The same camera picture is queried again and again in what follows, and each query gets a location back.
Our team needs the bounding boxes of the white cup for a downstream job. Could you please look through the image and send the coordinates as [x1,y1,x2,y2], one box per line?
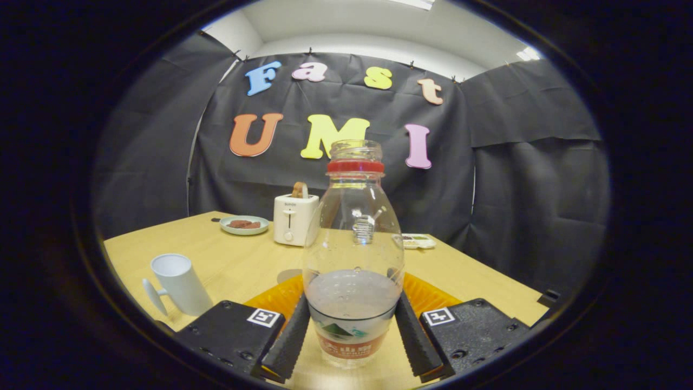
[142,253,214,317]

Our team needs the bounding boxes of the white toaster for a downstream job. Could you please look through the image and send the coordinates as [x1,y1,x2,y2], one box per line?
[273,193,320,247]

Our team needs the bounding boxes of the white compartment food tray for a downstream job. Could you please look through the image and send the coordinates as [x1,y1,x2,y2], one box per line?
[402,233,437,250]

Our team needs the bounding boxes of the clear plastic juice bottle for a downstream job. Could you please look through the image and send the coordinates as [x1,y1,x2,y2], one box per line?
[302,139,406,369]

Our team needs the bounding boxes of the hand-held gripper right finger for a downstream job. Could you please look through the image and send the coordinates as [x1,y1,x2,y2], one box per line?
[394,272,542,382]

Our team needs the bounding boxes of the wooden table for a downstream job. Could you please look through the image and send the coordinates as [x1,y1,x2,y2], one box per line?
[103,211,550,390]

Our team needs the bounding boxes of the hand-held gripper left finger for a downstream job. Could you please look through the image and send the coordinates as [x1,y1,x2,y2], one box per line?
[154,274,312,385]

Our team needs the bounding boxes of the pale green plate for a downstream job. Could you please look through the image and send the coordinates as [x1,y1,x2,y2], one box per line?
[220,215,270,236]

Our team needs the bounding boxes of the black backdrop cloth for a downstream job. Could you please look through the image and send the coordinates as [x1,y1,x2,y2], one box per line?
[92,32,611,304]

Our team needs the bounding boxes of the metal wire basket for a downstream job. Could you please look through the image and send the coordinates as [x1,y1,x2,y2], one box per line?
[352,209,382,245]

